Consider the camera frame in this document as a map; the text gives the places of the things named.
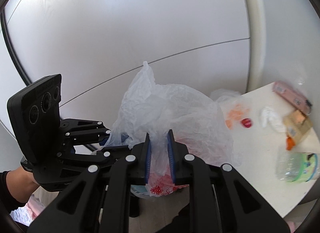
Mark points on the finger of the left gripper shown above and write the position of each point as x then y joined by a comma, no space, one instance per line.
116,152
115,139

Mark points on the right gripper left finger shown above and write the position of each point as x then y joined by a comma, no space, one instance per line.
147,146

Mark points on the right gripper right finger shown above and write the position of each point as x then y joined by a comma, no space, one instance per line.
171,156

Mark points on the clear plastic bag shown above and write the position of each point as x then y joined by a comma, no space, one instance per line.
195,120

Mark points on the orange peel pieces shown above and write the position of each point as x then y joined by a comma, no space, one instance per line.
236,113

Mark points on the white tissue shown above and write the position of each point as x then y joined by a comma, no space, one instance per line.
269,117

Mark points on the clear plastic bottle green label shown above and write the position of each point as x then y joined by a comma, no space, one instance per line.
297,166

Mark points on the tan cardboard box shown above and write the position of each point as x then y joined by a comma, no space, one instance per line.
297,125

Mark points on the pink cardboard box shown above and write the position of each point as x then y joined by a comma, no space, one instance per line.
293,97

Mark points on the trash bin with teal liner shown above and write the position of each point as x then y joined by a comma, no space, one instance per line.
140,191

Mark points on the person's left hand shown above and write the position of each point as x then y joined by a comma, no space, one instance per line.
21,184

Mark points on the pink floral bedding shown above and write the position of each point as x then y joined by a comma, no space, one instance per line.
28,213

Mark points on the red candy wrapper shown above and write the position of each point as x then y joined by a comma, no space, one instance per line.
247,122

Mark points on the white nightstand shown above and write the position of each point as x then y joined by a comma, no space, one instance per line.
259,149

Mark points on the orange peel scrap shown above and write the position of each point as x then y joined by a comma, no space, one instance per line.
290,143

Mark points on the cream bed frame post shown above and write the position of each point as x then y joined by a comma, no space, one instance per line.
257,28

